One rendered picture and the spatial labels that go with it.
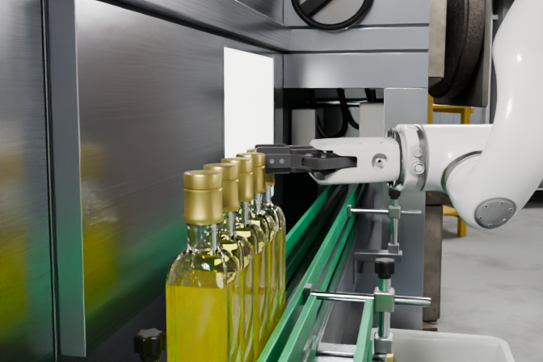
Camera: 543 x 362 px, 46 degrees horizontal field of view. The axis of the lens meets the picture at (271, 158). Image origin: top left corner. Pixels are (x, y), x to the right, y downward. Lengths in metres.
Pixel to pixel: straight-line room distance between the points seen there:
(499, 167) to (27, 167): 0.48
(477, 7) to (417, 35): 2.26
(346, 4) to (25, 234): 1.25
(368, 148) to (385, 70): 0.94
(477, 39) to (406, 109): 2.29
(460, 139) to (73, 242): 0.46
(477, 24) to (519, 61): 3.18
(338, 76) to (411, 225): 0.43
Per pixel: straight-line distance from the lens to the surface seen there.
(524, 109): 0.74
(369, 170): 0.77
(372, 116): 1.80
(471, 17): 3.92
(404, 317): 1.80
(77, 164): 0.62
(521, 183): 0.75
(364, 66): 1.70
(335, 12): 1.71
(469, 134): 0.82
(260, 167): 0.73
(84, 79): 0.63
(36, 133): 0.62
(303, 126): 1.84
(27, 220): 0.61
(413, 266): 1.76
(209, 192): 0.56
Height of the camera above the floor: 1.40
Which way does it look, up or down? 6 degrees down
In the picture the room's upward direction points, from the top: straight up
